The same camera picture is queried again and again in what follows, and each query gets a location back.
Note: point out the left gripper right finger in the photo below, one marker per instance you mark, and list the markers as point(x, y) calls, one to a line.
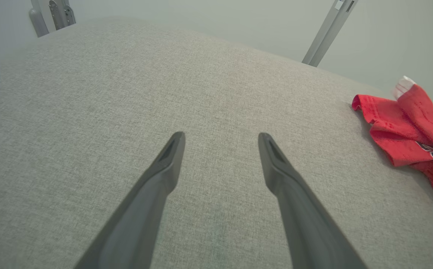
point(306, 224)

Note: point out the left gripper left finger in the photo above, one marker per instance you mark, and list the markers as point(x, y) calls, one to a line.
point(138, 224)

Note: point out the red shorts with white stripe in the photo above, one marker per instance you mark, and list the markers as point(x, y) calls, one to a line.
point(399, 130)

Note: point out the grey rounded lever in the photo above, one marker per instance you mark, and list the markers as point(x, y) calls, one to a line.
point(39, 24)

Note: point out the grey slotted partition post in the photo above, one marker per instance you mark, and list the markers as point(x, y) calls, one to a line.
point(328, 33)

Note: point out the metal post with holed bracket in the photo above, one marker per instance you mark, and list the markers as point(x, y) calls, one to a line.
point(61, 13)

